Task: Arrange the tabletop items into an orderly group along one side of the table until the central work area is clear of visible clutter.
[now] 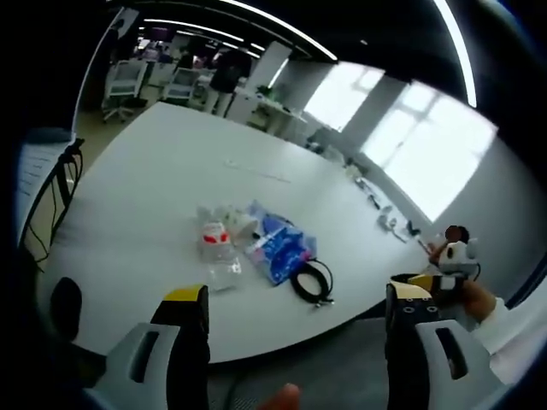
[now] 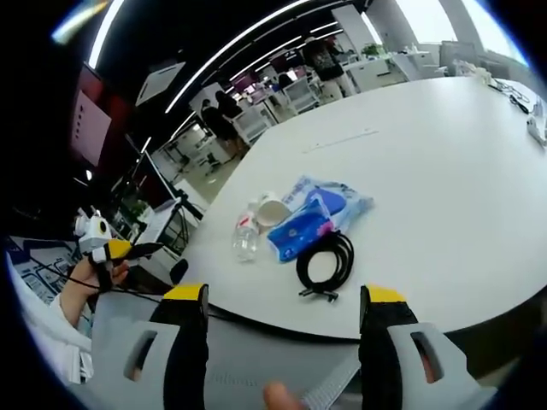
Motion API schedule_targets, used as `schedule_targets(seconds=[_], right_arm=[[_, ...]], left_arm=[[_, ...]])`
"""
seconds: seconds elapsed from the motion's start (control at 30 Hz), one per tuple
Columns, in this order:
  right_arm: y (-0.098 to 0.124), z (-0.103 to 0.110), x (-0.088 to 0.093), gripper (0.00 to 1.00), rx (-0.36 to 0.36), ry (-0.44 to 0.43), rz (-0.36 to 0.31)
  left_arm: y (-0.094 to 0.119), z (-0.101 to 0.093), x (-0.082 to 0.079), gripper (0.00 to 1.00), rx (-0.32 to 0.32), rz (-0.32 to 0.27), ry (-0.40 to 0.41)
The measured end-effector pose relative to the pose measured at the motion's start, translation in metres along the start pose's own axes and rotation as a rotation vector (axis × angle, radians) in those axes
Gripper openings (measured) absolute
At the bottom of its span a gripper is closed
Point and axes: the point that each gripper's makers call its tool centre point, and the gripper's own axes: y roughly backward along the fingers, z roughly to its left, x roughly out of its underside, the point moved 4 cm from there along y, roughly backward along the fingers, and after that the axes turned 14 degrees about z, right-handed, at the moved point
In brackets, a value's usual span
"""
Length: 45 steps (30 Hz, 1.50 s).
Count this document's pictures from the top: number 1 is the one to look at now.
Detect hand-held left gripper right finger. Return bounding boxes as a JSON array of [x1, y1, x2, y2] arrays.
[[384, 280, 514, 410]]

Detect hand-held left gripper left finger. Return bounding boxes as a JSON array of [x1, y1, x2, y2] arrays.
[[83, 282, 211, 410]]

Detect black cable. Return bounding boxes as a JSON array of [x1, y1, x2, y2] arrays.
[[289, 257, 338, 308]]

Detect clear bag with red item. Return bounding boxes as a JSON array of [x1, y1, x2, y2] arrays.
[[197, 220, 244, 292]]

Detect blue plastic packet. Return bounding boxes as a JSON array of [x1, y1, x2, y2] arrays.
[[244, 199, 320, 288]]

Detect clear plastic bag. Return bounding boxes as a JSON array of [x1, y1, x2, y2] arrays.
[[195, 203, 240, 227]]

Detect clear bag with white item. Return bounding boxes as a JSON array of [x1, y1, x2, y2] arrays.
[[229, 212, 262, 245]]

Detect row of small desk items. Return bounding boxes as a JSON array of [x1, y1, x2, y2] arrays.
[[344, 160, 425, 245]]

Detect person's right hand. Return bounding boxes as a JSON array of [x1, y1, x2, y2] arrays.
[[454, 280, 497, 333]]

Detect person's left hand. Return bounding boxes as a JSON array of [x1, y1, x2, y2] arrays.
[[255, 382, 303, 410]]

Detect dark rounded object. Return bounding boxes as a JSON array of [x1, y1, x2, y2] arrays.
[[50, 276, 84, 343]]

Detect bright window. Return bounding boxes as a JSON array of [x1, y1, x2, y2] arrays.
[[302, 62, 386, 134], [360, 82, 500, 224]]

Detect white table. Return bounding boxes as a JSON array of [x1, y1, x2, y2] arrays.
[[37, 100, 433, 365]]

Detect black chair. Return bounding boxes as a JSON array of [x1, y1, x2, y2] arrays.
[[18, 137, 87, 274]]

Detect ceiling light strip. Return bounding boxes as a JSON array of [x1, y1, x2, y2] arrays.
[[429, 0, 479, 108], [224, 0, 339, 64]]

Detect white office chair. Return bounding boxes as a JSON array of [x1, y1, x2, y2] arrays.
[[163, 67, 198, 107], [101, 58, 149, 125]]

